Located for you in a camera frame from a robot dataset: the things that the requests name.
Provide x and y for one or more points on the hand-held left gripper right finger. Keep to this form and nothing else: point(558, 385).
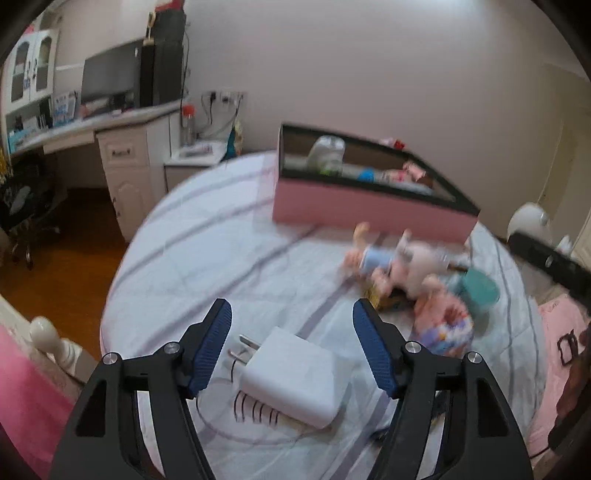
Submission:
point(374, 350)

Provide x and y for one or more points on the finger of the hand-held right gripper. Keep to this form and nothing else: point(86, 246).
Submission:
point(545, 258)

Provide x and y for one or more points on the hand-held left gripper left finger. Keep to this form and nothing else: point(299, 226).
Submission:
point(214, 350)

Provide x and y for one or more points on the white egg-shaped toy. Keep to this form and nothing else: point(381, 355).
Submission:
point(526, 221)

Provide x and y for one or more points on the teal round lid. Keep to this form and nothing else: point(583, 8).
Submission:
point(478, 288)

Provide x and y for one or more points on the white power adapter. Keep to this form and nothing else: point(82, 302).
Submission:
point(291, 378)

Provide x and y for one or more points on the small pink doll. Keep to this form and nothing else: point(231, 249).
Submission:
point(418, 267)

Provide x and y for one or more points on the pink storage box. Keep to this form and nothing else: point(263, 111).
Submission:
point(360, 207)

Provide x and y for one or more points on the pink printed cloth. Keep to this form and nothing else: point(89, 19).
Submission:
point(554, 323)

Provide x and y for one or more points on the white nightstand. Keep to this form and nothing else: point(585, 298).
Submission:
point(184, 177)

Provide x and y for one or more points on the white desk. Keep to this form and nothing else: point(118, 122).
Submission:
point(129, 175)

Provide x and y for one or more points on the pink blanket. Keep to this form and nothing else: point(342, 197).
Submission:
point(23, 406)

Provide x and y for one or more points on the small printed packet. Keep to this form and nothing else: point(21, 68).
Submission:
point(196, 151)

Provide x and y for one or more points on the small white bottle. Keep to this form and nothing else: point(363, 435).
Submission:
point(328, 154)

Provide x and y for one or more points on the yellow snack bag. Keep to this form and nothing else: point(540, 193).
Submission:
point(235, 141)

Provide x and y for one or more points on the water bottle with red cap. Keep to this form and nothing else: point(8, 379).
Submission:
point(188, 127)

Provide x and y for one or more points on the black office chair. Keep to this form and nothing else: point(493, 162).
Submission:
point(27, 203)

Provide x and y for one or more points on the black computer tower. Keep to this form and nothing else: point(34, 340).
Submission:
point(161, 74)

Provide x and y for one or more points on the blue and white box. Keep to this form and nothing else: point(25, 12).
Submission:
point(64, 108)

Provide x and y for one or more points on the black computer monitor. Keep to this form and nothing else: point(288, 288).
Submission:
point(111, 74)

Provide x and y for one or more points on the black speaker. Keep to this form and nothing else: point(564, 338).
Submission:
point(168, 25)

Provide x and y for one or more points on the white glass-door cabinet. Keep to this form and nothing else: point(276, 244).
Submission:
point(30, 69)

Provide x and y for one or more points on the white bed frame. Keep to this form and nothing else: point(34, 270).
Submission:
point(46, 332)

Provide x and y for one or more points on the white wall outlet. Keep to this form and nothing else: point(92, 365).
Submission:
point(231, 97)

